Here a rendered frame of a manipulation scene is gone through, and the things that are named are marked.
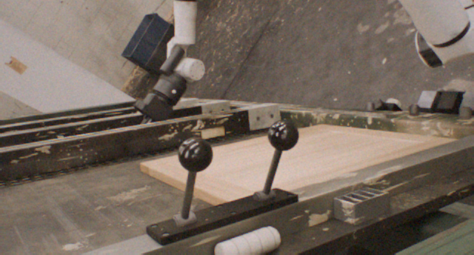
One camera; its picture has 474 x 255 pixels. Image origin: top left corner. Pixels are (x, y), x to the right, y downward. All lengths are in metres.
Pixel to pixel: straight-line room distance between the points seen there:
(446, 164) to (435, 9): 0.27
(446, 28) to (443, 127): 0.35
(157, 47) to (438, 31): 4.71
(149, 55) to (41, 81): 1.26
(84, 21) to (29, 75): 1.66
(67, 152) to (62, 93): 3.65
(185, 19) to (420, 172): 0.87
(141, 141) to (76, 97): 3.63
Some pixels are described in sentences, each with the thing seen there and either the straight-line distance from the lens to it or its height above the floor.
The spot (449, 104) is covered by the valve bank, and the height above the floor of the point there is 0.76.
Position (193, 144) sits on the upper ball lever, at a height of 1.52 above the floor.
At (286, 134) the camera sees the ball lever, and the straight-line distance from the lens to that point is 0.52.
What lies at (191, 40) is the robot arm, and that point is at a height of 1.26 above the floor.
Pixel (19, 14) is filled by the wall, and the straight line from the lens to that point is 6.14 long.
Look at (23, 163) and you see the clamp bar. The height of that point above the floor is 1.52.
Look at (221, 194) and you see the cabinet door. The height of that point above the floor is 1.33.
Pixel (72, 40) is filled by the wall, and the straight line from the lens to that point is 6.20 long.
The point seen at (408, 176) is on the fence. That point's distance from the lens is 0.77.
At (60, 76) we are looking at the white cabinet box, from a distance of 4.81.
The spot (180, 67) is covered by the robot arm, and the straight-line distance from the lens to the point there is 1.40.
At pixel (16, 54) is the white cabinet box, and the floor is 1.42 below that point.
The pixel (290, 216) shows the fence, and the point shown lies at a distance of 0.61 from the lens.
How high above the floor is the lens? 1.74
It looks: 30 degrees down
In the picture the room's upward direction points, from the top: 56 degrees counter-clockwise
